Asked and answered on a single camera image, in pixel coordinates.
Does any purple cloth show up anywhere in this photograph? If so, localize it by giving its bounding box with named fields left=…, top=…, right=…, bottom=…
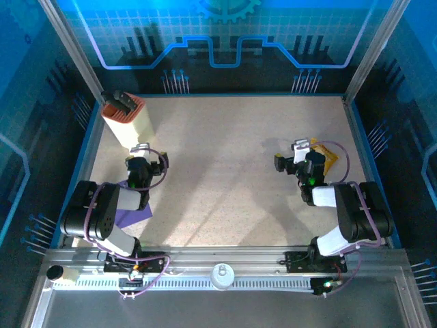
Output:
left=114, top=180, right=154, bottom=228

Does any yellow snack bag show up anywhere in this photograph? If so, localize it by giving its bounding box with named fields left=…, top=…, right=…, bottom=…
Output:
left=309, top=137, right=340, bottom=177

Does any cream knife block orange top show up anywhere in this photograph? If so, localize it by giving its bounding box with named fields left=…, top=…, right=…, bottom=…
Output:
left=101, top=92, right=155, bottom=151

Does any small black controller board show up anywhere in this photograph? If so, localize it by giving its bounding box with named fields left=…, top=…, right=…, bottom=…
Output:
left=312, top=277, right=343, bottom=297
left=118, top=269, right=144, bottom=290

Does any white round cap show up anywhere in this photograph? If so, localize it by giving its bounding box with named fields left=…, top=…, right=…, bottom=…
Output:
left=210, top=262, right=236, bottom=291

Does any black round knob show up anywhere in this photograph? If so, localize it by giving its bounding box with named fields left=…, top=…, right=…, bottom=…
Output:
left=46, top=265, right=65, bottom=282

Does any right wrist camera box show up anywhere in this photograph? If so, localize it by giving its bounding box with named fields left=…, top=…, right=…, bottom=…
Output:
left=290, top=137, right=313, bottom=164

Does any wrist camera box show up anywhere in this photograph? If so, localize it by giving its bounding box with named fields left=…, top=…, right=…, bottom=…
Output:
left=129, top=143, right=153, bottom=161
left=290, top=137, right=313, bottom=164

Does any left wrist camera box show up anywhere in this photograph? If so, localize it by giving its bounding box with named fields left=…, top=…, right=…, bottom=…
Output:
left=129, top=143, right=153, bottom=161

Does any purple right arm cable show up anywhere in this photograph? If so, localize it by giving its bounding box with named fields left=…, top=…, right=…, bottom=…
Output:
left=315, top=140, right=384, bottom=299

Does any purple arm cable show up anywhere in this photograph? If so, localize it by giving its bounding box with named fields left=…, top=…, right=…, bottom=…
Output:
left=315, top=140, right=384, bottom=299
left=83, top=145, right=171, bottom=301

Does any blue table border frame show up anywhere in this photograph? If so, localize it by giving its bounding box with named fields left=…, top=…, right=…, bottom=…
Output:
left=50, top=92, right=403, bottom=249

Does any black knife handle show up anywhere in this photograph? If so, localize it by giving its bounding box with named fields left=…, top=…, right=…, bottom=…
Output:
left=114, top=90, right=137, bottom=115
left=101, top=90, right=119, bottom=107

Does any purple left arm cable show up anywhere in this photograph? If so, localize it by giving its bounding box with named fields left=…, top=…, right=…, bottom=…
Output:
left=83, top=145, right=171, bottom=301

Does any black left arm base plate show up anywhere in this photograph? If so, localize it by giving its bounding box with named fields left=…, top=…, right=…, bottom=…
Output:
left=103, top=251, right=167, bottom=273

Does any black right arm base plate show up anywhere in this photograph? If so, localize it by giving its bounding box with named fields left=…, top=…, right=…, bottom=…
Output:
left=284, top=251, right=348, bottom=273

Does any aluminium mounting rail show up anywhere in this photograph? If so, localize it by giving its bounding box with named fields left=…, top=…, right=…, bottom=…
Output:
left=44, top=246, right=409, bottom=278

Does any white slotted cable duct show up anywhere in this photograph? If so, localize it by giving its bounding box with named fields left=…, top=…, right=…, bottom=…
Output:
left=53, top=275, right=317, bottom=292

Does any aluminium frame post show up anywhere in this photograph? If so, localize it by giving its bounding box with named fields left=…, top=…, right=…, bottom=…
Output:
left=37, top=0, right=105, bottom=105
left=343, top=0, right=411, bottom=105

